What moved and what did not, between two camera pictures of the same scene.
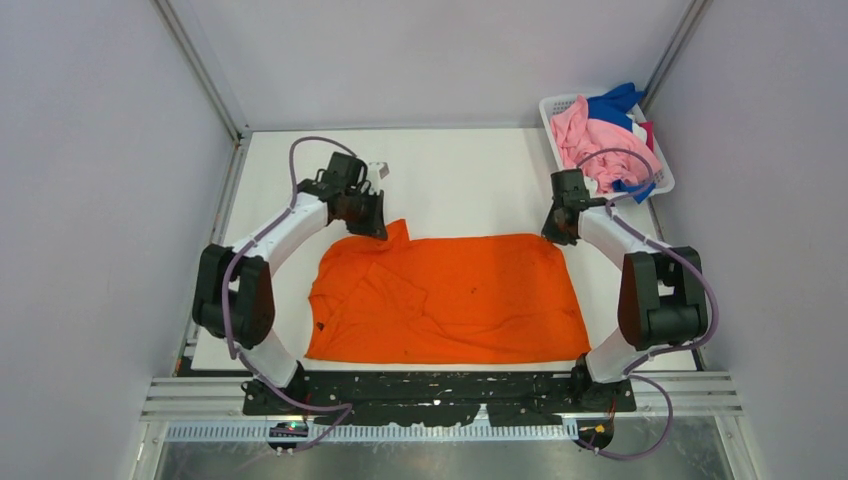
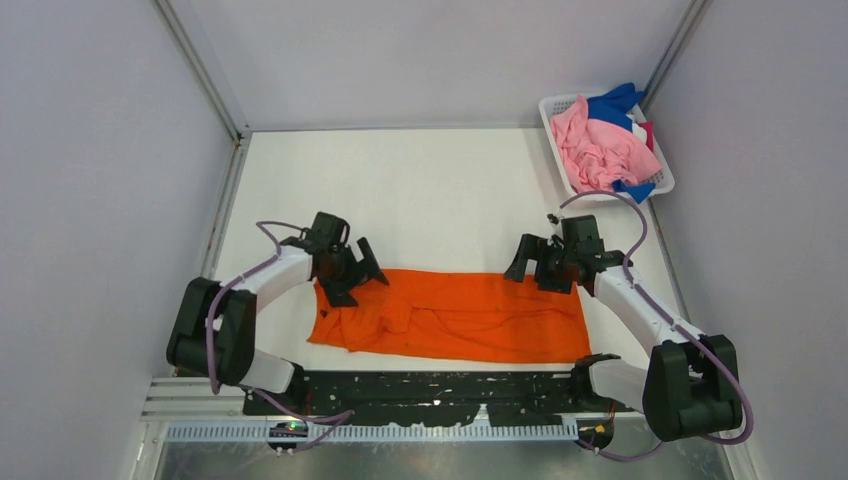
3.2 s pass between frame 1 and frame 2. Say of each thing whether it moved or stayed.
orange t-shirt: moved
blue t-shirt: stayed
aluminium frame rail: stayed
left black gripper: moved
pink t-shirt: stayed
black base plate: stayed
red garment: stayed
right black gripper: moved
